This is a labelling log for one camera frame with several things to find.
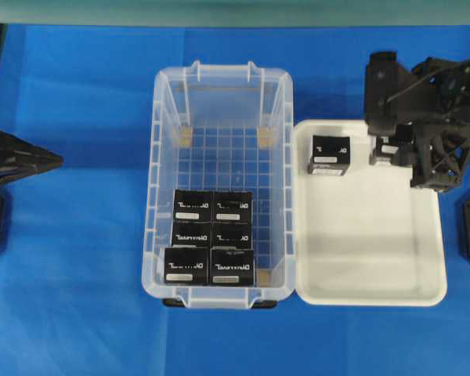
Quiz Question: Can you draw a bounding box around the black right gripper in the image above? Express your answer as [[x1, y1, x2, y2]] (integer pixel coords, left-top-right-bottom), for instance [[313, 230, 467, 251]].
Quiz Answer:
[[391, 124, 470, 192]]

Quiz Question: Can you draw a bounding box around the black box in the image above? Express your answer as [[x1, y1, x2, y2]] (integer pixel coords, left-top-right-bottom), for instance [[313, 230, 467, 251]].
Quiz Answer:
[[369, 136, 400, 166], [164, 247, 209, 286], [173, 190, 213, 222], [211, 222, 252, 249], [212, 191, 252, 223], [307, 135, 351, 176], [209, 248, 255, 287], [171, 221, 212, 248]]

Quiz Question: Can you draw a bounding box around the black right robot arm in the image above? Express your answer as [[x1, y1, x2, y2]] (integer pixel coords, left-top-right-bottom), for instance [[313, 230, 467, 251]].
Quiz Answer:
[[363, 51, 470, 192]]

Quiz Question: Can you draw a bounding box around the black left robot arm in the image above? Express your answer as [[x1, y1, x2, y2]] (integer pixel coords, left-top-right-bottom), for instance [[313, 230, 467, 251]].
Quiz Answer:
[[0, 130, 63, 187]]

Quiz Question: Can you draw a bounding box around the black box in tray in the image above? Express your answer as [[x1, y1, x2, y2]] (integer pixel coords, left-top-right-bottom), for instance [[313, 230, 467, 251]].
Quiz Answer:
[[307, 135, 351, 176]]

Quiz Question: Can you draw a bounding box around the clear plastic storage case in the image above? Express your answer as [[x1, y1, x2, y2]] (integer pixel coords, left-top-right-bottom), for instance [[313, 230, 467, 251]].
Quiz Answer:
[[141, 62, 295, 305]]

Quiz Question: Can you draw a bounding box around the white plastic tray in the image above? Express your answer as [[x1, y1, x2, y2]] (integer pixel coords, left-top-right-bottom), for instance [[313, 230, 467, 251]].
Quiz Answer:
[[292, 120, 447, 307]]

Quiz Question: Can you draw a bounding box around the blue table cloth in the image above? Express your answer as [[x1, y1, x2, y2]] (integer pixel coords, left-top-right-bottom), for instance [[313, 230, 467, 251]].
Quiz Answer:
[[0, 25, 470, 375]]

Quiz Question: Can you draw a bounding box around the black case locking handle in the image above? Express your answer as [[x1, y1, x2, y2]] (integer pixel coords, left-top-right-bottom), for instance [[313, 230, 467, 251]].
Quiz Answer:
[[161, 298, 277, 309]]

